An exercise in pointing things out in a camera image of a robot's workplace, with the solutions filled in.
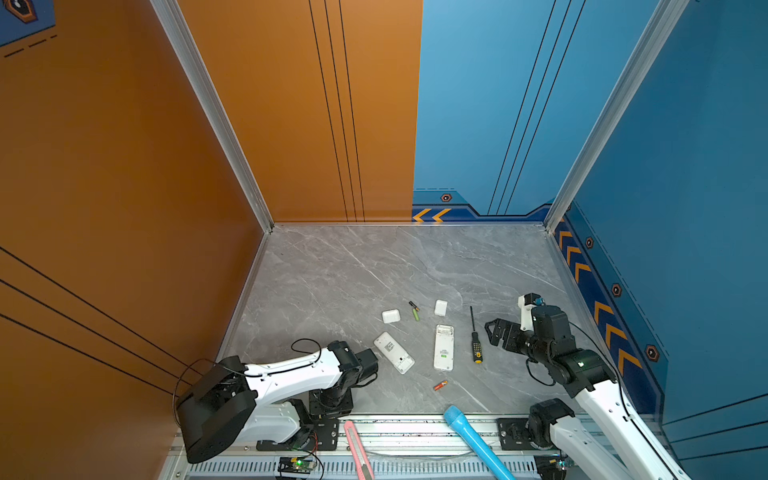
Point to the white remote with back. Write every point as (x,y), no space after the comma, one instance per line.
(443,359)

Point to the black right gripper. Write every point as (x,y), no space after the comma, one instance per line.
(511,329)

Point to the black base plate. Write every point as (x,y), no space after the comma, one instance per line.
(526,433)
(327,433)

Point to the black yellow battery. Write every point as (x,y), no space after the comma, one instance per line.
(475,341)

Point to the blue plastic flashlight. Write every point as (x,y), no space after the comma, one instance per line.
(459,423)

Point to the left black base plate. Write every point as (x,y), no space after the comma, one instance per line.
(327,433)

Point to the white battery cover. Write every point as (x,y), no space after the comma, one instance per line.
(440,308)
(391,316)

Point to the pink utility knife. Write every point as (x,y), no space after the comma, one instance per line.
(363,467)

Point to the white remote control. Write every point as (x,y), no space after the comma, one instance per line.
(394,353)

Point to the left green circuit board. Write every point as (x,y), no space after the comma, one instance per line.
(298,468)

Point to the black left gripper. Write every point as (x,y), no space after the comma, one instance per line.
(321,408)

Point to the aluminium corner post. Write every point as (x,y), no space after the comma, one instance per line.
(176,29)
(652,40)

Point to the aluminium corner post right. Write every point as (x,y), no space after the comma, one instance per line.
(652,40)

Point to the right green circuit board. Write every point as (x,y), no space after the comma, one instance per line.
(553,467)

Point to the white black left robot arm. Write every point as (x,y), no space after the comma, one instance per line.
(281,406)

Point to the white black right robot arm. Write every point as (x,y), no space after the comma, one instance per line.
(594,385)

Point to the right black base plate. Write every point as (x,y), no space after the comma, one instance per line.
(526,433)

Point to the aluminium front rail frame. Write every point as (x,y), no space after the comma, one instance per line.
(397,446)

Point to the aluminium corner post left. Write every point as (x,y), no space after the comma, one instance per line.
(176,29)

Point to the green circuit board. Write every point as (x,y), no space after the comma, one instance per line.
(298,468)
(553,467)

